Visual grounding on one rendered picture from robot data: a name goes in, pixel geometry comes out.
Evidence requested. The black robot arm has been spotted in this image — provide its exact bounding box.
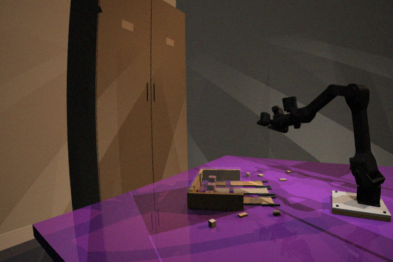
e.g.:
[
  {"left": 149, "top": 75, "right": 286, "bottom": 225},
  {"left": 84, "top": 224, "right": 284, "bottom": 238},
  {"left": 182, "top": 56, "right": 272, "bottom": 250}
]
[{"left": 282, "top": 83, "right": 386, "bottom": 207}]

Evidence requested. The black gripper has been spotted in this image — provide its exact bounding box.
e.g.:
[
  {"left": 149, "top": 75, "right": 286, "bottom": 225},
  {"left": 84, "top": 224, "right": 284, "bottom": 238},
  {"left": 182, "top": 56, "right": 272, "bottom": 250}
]
[{"left": 257, "top": 112, "right": 288, "bottom": 133}]

